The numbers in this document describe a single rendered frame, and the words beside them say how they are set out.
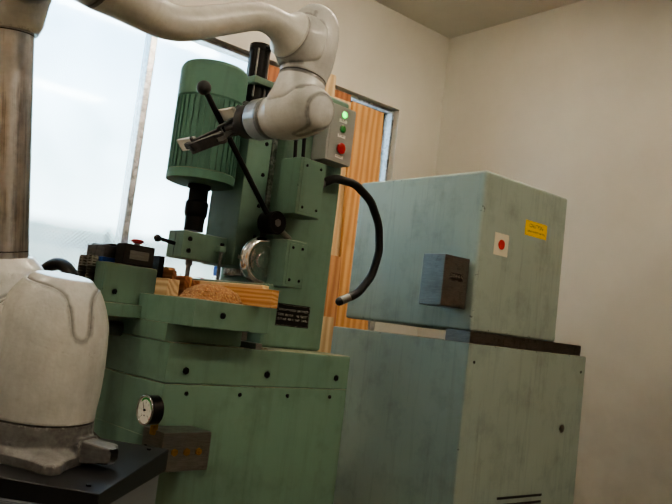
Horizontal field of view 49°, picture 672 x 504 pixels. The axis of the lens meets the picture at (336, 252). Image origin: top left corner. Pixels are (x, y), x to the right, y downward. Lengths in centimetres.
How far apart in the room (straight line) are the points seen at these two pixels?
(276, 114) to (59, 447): 75
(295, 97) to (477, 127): 299
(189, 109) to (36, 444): 103
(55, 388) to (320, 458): 101
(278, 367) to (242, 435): 19
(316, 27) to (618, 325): 249
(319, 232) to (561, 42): 246
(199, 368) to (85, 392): 58
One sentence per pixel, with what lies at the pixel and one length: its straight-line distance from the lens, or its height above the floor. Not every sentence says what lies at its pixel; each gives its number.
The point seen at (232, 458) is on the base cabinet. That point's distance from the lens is 182.
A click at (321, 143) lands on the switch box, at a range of 204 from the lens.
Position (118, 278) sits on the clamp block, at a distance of 177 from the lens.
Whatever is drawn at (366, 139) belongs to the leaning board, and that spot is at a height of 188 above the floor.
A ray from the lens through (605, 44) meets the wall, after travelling 409.
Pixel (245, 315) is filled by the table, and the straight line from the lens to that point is 168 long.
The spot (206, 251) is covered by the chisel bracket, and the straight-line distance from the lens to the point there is 193.
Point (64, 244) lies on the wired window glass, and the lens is 333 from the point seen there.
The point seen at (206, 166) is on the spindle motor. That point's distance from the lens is 189.
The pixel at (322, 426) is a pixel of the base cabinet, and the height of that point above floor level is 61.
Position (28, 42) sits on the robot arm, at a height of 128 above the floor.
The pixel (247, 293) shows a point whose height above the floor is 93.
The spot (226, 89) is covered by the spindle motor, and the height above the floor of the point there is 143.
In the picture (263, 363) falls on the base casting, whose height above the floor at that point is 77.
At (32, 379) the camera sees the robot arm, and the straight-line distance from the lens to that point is 116.
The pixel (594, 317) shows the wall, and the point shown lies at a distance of 375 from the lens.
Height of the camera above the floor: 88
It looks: 6 degrees up
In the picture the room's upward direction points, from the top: 7 degrees clockwise
